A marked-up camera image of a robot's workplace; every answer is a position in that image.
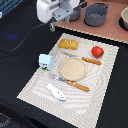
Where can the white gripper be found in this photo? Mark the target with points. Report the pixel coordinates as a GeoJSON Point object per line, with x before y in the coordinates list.
{"type": "Point", "coordinates": [52, 11]}

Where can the yellow toy bread loaf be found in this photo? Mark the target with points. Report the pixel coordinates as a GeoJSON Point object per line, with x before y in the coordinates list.
{"type": "Point", "coordinates": [69, 44]}

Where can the red toy tomato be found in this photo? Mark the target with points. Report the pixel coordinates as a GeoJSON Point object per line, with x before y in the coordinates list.
{"type": "Point", "coordinates": [97, 51]}

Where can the white toy fish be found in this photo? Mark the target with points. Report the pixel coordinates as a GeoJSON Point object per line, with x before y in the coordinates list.
{"type": "Point", "coordinates": [56, 92]}

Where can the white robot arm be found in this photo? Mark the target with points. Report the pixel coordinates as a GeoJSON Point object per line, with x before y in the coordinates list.
{"type": "Point", "coordinates": [71, 2]}

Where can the small grey pot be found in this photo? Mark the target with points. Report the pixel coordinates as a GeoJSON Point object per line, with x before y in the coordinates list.
{"type": "Point", "coordinates": [76, 11]}

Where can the large grey pot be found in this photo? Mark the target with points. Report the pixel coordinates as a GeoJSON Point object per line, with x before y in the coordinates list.
{"type": "Point", "coordinates": [95, 15]}

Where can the beige round plate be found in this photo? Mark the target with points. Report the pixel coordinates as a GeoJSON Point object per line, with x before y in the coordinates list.
{"type": "Point", "coordinates": [73, 69]}

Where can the beige bowl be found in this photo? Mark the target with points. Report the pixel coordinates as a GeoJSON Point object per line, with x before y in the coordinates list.
{"type": "Point", "coordinates": [124, 16]}

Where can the woven beige placemat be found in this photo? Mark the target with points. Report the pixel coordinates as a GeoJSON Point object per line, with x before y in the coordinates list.
{"type": "Point", "coordinates": [80, 108]}

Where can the wooden handled knife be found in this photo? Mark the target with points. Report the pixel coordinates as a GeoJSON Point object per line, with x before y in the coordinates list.
{"type": "Point", "coordinates": [83, 58]}

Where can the wooden handled fork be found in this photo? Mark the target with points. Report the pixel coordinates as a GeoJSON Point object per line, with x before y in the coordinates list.
{"type": "Point", "coordinates": [74, 84]}

